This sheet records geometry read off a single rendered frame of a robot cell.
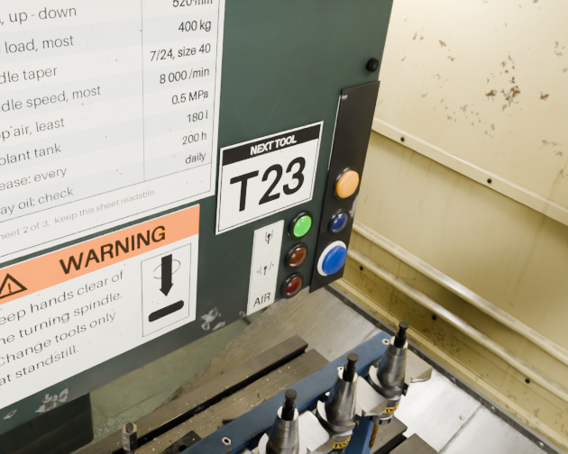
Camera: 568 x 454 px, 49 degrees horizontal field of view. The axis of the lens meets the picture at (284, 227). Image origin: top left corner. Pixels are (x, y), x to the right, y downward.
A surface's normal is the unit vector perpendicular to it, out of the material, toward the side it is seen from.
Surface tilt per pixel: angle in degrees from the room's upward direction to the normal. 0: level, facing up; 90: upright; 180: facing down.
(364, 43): 90
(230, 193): 90
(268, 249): 90
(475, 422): 24
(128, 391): 0
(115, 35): 90
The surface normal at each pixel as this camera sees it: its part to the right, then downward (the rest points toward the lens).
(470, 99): -0.74, 0.29
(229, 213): 0.66, 0.46
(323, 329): -0.21, -0.64
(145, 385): 0.11, -0.84
